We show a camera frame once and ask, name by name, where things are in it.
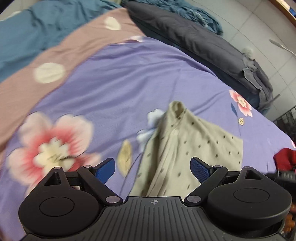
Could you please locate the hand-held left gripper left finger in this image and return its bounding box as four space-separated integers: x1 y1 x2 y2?
43 158 123 206

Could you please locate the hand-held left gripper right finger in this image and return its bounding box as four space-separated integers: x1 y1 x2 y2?
184 156 264 206

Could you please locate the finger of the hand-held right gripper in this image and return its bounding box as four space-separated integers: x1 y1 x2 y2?
266 170 296 184

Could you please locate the green polka dot shirt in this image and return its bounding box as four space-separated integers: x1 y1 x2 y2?
128 101 244 197

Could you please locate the red knit cloth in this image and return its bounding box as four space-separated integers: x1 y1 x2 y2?
273 148 296 172

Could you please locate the purple floral blanket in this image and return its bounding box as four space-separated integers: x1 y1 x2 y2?
0 9 296 241

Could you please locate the dark teal bed sheet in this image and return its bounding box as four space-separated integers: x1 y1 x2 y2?
229 77 274 115

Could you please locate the grey garment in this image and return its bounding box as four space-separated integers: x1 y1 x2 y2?
241 52 274 109

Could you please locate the blue bed sheet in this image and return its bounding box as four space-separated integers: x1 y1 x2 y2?
0 0 126 83

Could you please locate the teal ruffled blanket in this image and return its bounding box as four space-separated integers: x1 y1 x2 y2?
134 0 223 36

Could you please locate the wooden shelf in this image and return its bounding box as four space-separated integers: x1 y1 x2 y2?
270 0 296 22

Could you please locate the black wire rack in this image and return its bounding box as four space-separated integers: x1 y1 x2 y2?
273 109 296 138

